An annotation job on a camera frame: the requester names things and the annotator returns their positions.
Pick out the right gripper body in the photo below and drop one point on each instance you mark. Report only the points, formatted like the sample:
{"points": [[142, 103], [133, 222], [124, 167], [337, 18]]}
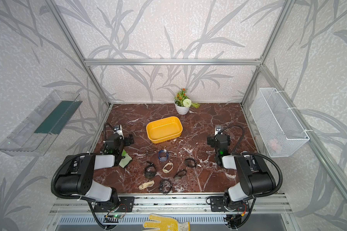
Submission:
{"points": [[211, 139]]}

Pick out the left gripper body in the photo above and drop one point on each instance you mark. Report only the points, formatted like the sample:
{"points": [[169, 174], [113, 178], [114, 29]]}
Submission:
{"points": [[125, 142]]}

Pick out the black slim watch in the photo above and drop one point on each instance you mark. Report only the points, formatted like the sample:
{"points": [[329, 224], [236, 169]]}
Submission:
{"points": [[190, 162]]}

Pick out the silver chain watch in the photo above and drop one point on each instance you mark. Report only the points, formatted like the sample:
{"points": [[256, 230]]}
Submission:
{"points": [[172, 154]]}

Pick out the yellow plastic storage box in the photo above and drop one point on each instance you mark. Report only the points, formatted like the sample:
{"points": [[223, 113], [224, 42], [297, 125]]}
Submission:
{"points": [[164, 129]]}

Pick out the beige strap watch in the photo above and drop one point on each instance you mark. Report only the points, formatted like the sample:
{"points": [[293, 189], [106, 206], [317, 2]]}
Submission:
{"points": [[168, 168]]}

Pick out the black rugged sport watch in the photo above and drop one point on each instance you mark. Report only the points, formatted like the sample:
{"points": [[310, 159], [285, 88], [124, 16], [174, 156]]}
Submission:
{"points": [[165, 186]]}

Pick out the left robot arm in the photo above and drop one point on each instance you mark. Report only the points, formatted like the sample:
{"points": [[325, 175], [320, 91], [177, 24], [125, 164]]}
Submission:
{"points": [[74, 178]]}

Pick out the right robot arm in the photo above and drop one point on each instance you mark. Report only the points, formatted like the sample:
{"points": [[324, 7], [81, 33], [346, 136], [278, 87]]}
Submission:
{"points": [[259, 175]]}

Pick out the black chunky watch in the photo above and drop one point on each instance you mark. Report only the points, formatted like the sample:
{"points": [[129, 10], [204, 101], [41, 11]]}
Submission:
{"points": [[150, 170]]}

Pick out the blue translucent watch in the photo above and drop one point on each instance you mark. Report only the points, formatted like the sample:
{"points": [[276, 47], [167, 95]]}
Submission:
{"points": [[163, 155]]}

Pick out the green work glove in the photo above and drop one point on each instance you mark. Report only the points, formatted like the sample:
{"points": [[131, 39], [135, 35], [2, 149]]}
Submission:
{"points": [[125, 160]]}

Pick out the potted artificial plant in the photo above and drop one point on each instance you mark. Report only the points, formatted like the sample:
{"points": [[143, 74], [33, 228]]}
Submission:
{"points": [[183, 103]]}

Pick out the yellow dotted work glove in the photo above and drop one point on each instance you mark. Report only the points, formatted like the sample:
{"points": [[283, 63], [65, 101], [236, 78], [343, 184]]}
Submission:
{"points": [[157, 222]]}

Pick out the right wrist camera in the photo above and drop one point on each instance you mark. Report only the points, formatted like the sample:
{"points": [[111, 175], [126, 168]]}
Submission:
{"points": [[218, 129]]}

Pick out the cream flat strap watch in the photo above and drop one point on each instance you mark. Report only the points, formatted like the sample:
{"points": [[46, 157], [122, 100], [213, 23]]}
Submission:
{"points": [[146, 185]]}

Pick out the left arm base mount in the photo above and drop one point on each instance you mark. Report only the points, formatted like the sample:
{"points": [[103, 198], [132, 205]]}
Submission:
{"points": [[125, 204]]}

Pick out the white wire basket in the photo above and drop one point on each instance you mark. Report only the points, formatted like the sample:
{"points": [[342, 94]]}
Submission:
{"points": [[279, 128]]}

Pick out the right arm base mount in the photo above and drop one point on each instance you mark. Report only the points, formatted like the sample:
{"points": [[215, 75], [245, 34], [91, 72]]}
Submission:
{"points": [[219, 204]]}

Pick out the aluminium front rail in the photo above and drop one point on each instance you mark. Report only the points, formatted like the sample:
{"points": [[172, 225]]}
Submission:
{"points": [[195, 203]]}

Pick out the clear acrylic wall shelf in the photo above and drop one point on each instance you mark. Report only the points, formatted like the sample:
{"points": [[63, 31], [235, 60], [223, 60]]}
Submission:
{"points": [[34, 136]]}

